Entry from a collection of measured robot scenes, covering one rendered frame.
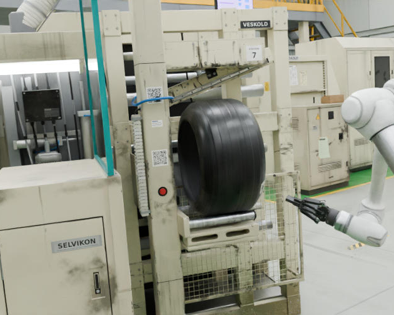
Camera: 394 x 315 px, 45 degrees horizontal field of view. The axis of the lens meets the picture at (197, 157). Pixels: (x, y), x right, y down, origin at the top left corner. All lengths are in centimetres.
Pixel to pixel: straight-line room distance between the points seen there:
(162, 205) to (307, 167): 465
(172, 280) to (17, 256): 103
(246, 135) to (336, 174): 512
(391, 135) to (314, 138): 504
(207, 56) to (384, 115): 110
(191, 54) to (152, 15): 39
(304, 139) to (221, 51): 426
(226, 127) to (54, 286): 103
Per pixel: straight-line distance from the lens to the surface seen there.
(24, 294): 155
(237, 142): 212
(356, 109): 175
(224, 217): 227
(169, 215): 227
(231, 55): 259
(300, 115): 672
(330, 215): 215
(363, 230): 212
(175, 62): 250
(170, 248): 231
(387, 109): 180
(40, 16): 249
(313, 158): 679
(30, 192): 148
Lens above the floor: 149
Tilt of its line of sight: 7 degrees down
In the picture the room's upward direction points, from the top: 4 degrees counter-clockwise
